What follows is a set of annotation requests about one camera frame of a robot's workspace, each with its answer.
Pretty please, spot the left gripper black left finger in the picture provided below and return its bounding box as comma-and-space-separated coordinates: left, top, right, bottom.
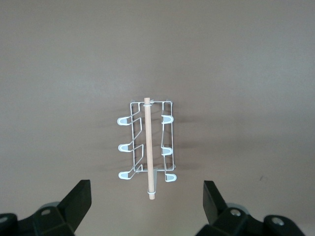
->
0, 179, 93, 236

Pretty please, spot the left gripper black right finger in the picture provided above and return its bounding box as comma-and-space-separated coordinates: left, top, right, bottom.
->
196, 180, 302, 236

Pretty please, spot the white wire cup holder rack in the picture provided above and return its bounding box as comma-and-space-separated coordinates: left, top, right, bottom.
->
116, 97, 178, 200

